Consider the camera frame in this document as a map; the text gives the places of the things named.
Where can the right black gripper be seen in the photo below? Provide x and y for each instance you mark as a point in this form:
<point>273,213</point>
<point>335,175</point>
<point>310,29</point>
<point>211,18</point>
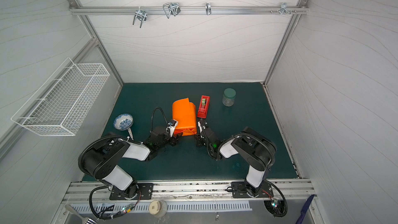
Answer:
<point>203,130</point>

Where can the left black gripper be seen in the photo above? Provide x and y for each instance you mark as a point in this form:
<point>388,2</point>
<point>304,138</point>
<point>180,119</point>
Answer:
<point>174,139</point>

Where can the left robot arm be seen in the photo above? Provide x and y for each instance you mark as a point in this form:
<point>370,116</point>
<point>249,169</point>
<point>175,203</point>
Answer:
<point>100,159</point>

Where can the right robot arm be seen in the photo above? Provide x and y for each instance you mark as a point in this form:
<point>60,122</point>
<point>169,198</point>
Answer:
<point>257,150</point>

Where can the blue white ceramic spoon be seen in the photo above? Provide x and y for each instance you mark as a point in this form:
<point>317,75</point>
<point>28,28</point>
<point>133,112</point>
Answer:
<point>124,122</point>

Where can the red tape dispenser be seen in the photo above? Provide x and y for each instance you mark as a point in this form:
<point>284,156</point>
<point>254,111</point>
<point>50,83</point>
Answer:
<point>203,107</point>

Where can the green table mat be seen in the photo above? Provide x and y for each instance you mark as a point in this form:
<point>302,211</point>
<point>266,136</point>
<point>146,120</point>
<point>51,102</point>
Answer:
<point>151,105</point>

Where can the glass jar green lid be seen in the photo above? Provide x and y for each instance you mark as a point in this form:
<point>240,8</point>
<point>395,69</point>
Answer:
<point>229,96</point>

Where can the round white puck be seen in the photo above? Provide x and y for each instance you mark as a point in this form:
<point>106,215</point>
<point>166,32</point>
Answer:
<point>158,208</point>

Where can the metal spatula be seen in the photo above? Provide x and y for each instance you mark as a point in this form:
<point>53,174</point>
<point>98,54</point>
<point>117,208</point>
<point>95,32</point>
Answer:
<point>84,220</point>

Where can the metal U-bolt clamp left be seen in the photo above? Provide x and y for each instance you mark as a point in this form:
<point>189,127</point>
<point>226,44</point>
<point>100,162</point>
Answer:
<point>140,16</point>

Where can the metal u-bolt clamp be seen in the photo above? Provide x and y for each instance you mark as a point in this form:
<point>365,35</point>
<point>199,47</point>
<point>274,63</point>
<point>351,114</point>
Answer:
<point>171,9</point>
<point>140,16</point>

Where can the metal U-bolt clamp middle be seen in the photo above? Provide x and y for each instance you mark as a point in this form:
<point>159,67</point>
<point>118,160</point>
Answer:
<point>171,9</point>

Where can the small metal hook clamp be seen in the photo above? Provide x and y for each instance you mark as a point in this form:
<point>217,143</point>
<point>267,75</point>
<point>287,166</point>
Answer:
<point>208,8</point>

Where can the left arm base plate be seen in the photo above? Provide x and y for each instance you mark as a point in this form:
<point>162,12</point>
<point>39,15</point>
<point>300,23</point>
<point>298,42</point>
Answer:
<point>142,191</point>

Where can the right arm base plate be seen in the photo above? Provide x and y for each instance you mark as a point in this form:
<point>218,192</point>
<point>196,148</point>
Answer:
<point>242,189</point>

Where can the white slotted cable duct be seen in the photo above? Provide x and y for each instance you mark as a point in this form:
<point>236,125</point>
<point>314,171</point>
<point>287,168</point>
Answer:
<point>172,207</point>

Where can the white wire basket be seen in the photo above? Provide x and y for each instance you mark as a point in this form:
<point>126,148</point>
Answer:
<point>60,106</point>

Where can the blue handled tool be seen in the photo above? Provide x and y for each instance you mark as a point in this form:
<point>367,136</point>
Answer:
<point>305,209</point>

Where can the aluminium crossbar rail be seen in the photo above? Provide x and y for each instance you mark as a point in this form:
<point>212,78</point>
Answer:
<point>185,10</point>

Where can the metal bracket clamp right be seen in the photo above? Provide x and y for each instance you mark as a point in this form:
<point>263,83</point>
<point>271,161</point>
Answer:
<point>284,9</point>

